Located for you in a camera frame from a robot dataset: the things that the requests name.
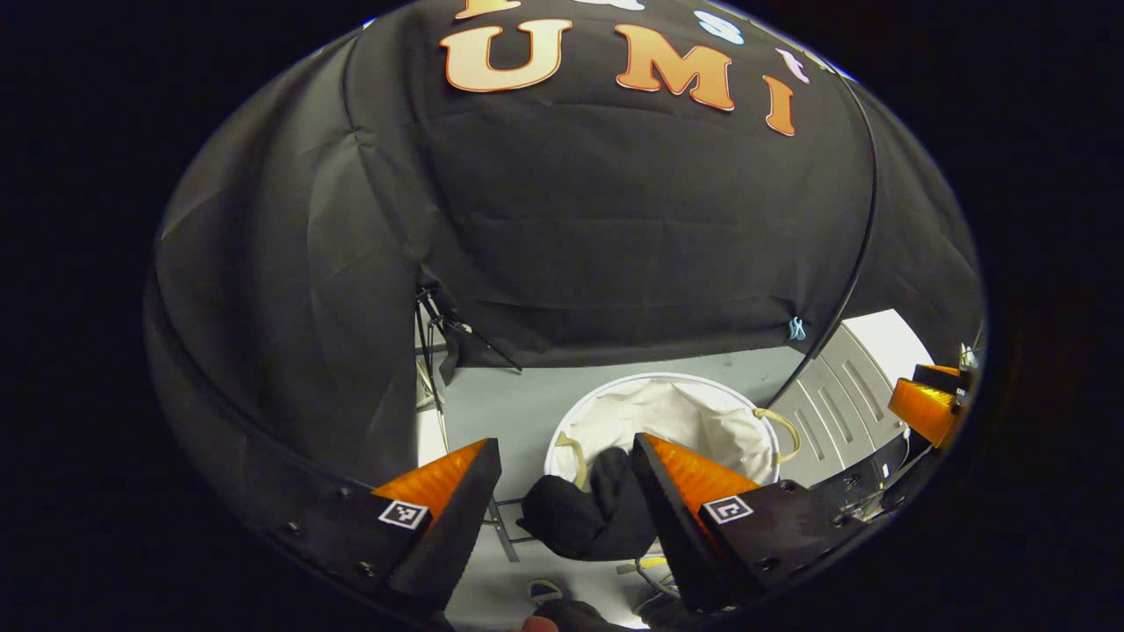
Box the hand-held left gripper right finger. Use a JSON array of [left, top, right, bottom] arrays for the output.
[[630, 432, 875, 615]]

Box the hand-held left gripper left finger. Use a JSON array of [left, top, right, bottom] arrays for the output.
[[263, 437, 503, 628]]

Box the black jacket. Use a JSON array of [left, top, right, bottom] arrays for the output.
[[516, 446, 661, 563]]

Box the white laundry hamper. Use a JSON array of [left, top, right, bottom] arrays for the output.
[[543, 372, 803, 528]]

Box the white metal cabinet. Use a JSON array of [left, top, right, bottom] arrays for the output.
[[771, 307, 936, 466]]

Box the black tripod stand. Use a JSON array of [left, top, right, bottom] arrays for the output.
[[414, 283, 523, 440]]

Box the black backdrop cloth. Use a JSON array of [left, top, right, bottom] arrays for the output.
[[145, 0, 984, 536]]

